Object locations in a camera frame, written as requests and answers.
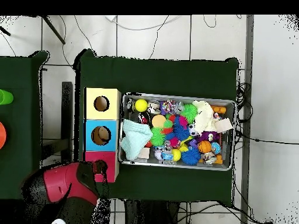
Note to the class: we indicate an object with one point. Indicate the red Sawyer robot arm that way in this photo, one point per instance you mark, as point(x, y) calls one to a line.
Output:
point(60, 186)

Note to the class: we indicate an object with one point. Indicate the wooden box with three holes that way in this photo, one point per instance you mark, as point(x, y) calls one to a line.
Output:
point(112, 135)

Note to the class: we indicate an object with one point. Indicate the clear mesh bin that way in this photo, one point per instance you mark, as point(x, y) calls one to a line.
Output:
point(227, 156)

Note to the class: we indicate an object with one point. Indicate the orange foam disc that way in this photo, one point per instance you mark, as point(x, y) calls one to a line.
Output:
point(159, 121)

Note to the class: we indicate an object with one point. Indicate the silver soda can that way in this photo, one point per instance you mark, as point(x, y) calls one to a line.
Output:
point(153, 108)

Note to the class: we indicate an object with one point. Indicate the mint green cloth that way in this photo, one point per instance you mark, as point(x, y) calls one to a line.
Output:
point(135, 137)

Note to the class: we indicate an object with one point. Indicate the yellow ball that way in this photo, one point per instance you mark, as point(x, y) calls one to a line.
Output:
point(141, 105)

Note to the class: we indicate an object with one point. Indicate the green spiky ball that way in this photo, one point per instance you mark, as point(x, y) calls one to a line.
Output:
point(189, 113)

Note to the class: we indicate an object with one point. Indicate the dark green table cloth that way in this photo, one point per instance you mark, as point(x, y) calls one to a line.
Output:
point(23, 116)
point(163, 74)

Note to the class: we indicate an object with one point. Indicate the blue spiky ball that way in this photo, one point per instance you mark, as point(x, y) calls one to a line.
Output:
point(191, 156)

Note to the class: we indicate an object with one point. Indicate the cream knitted cloth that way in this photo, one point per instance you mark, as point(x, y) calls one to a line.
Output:
point(204, 119)

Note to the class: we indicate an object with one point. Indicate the orange toy basketball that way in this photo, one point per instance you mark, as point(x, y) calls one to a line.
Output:
point(204, 147)

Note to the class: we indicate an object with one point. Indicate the plain wooden block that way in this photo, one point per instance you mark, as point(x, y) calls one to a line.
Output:
point(223, 125)

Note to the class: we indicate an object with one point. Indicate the black tripod leg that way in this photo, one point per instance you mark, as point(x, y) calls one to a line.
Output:
point(53, 29)

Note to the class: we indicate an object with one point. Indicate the green cup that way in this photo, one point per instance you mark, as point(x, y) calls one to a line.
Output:
point(4, 97)

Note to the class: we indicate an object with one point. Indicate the orange round object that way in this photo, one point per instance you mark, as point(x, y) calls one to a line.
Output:
point(2, 135)

